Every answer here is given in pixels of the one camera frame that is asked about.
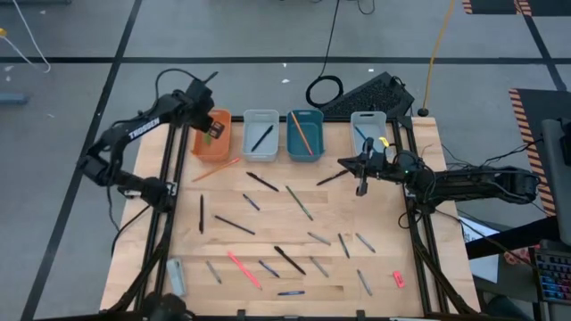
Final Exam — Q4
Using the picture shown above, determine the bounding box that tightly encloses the keyboard with coloured keys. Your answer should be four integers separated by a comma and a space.
533, 249, 571, 307

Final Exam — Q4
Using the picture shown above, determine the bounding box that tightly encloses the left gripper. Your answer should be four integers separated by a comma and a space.
185, 78, 226, 141

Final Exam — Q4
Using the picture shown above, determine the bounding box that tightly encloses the green pencil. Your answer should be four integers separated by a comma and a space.
285, 185, 314, 222

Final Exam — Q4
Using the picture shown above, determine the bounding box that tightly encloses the grey-blue floor block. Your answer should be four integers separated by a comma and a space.
0, 92, 30, 106

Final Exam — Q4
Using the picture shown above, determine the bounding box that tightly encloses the black perforated computer case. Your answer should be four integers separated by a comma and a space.
319, 70, 416, 119

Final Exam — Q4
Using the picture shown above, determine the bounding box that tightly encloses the orange pencil with pink eraser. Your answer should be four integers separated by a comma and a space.
191, 157, 242, 183

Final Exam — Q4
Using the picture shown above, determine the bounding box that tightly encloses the orange plastic bin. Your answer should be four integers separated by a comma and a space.
191, 109, 233, 163

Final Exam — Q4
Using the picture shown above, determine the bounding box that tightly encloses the black coiled cable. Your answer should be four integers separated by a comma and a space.
304, 0, 345, 110

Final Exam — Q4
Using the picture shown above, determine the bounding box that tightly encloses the black desk bar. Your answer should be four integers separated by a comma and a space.
465, 216, 564, 261

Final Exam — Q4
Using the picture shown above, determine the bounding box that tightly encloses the grey flat monitor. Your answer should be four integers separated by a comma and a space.
541, 118, 571, 247

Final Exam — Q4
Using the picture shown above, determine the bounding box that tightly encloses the dark navy pencil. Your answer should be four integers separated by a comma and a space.
213, 215, 257, 236

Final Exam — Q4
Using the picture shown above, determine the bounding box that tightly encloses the light grey plastic bin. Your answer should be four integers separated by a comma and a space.
242, 109, 281, 162
350, 111, 389, 158

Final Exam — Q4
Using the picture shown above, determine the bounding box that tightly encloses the teal plastic bin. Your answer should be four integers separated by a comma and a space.
285, 109, 326, 163

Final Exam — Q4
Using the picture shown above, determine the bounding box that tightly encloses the white paper sheet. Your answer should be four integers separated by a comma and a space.
459, 216, 500, 284

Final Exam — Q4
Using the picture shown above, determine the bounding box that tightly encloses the white cable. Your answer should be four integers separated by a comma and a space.
0, 0, 53, 75

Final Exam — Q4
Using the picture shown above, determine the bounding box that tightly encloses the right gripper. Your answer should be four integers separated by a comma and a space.
336, 137, 405, 197

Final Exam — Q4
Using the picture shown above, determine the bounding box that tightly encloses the yellow hanging cable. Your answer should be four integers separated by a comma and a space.
417, 0, 457, 118

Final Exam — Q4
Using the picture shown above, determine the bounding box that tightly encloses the black hazard-striped floor mat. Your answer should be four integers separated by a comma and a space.
508, 87, 571, 218
461, 0, 571, 18

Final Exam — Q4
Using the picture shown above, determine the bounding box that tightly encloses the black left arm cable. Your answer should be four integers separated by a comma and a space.
108, 202, 153, 259

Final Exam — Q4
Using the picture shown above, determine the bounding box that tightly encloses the dark green wax crayon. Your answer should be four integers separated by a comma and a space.
336, 233, 352, 259

